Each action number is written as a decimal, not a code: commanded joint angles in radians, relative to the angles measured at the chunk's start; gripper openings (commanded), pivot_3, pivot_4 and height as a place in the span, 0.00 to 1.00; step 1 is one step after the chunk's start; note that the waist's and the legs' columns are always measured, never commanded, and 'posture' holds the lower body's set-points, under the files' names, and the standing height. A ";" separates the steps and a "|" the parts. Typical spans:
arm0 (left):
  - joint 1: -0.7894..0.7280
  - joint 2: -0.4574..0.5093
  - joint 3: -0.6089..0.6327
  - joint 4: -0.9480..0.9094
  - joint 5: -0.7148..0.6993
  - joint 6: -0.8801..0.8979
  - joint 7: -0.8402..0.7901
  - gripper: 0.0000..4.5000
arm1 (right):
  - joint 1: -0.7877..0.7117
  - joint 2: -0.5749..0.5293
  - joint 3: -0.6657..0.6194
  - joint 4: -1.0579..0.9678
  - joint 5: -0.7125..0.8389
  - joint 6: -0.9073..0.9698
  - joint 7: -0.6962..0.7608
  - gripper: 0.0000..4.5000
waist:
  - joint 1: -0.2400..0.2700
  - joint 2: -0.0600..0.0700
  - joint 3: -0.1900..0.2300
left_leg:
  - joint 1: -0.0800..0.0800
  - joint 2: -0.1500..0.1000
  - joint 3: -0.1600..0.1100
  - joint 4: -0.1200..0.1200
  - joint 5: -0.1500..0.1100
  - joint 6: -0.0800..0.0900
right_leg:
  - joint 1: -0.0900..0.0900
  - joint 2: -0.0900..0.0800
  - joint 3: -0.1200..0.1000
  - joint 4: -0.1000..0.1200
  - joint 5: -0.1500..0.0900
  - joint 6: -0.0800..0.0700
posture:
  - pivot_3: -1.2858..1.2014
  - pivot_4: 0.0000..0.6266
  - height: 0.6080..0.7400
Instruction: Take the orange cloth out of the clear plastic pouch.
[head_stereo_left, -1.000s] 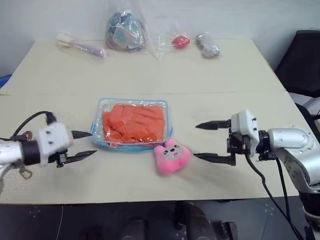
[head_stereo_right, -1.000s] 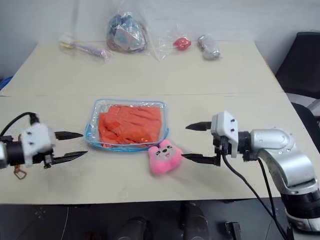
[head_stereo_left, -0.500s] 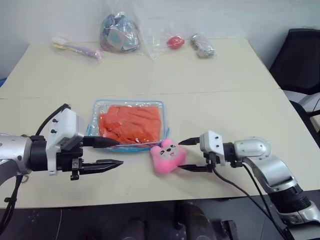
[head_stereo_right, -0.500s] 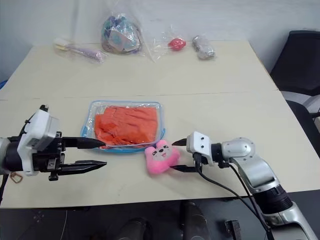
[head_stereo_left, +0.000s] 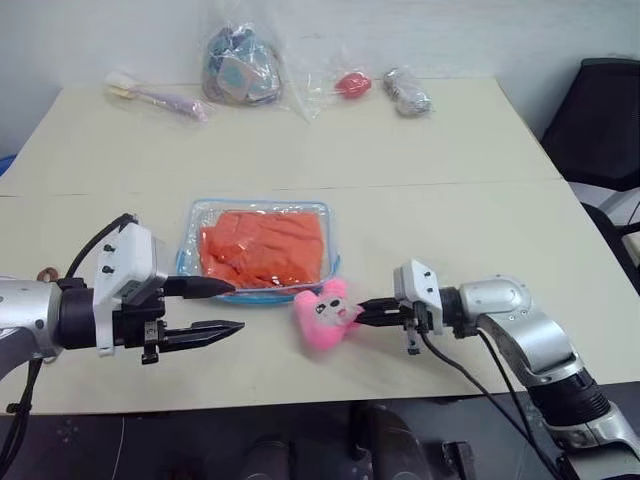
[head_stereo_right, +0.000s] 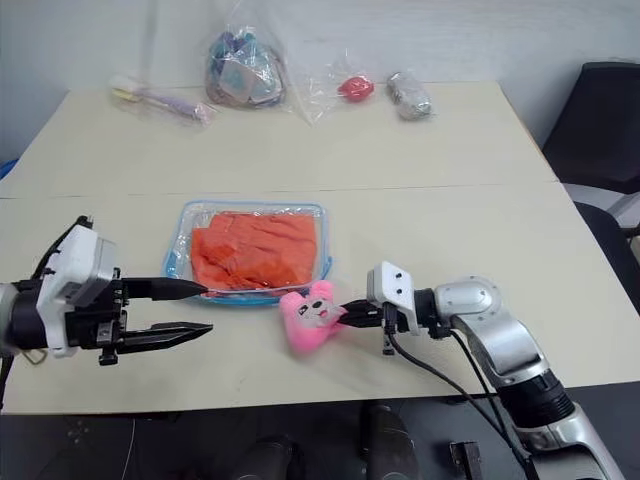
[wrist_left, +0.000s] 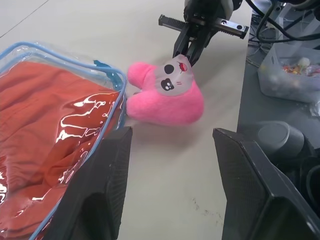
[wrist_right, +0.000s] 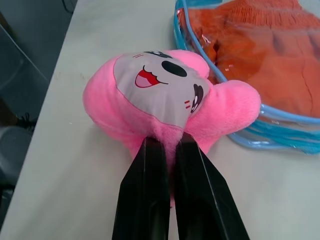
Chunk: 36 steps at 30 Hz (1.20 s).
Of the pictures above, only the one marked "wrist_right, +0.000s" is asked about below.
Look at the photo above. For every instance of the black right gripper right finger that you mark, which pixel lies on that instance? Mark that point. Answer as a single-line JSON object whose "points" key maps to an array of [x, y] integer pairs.
{"points": [[200, 195]]}

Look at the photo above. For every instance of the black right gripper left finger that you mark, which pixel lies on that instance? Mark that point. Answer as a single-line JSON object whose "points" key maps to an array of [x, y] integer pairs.
{"points": [[142, 190]]}

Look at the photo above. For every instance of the pink plush toy with face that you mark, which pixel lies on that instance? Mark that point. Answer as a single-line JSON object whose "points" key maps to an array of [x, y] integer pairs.
{"points": [[150, 105]]}

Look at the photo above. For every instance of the clear plastic pouch blue trim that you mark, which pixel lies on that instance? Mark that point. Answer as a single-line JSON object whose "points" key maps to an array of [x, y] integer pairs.
{"points": [[280, 130]]}

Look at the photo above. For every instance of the orange cloth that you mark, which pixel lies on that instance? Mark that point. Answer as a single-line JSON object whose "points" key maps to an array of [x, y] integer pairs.
{"points": [[265, 55]]}

